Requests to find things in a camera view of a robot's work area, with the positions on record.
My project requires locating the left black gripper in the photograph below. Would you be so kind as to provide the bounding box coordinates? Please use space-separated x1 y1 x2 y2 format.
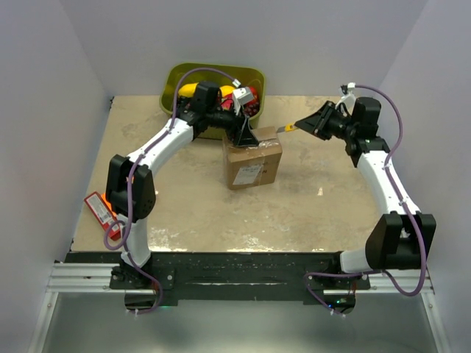
206 99 259 146

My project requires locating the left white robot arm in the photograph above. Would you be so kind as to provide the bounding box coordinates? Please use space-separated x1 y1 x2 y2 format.
105 81 259 288

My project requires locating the olive green plastic bin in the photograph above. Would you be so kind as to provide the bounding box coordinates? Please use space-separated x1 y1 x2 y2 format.
160 63 266 140

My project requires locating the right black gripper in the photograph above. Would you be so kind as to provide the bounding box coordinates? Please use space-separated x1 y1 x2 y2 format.
295 101 357 141

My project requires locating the yellow black utility knife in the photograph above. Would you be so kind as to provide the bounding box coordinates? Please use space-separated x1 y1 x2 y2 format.
277 124 297 133

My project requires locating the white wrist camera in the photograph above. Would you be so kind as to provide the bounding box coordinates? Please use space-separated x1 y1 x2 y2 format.
336 82 356 108
232 85 255 115

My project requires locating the yellow lemon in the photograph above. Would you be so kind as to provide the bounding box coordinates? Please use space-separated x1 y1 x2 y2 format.
220 85 236 97

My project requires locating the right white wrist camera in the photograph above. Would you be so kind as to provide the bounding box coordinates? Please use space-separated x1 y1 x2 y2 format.
336 82 356 108

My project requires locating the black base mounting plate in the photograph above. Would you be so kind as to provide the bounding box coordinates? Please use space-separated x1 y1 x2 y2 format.
65 252 370 310

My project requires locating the brown cardboard express box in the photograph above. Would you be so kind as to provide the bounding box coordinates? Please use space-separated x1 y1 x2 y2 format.
222 126 283 190

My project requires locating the yellow mango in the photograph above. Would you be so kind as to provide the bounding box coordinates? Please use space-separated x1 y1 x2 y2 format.
177 82 198 98

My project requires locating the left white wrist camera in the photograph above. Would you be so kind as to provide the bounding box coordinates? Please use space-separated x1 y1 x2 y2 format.
232 85 255 115

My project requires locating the dark red grape bunch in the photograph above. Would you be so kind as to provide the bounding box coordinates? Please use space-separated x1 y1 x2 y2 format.
243 104 260 117

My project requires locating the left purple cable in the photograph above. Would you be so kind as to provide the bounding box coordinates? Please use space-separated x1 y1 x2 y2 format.
102 68 238 316

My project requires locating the red small box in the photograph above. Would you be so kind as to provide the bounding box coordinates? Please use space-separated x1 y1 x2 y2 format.
84 191 116 231

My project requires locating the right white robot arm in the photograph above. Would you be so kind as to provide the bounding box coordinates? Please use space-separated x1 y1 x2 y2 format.
294 97 436 289

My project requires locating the red apple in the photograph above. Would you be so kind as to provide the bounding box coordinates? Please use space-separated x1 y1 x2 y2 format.
247 86 259 105

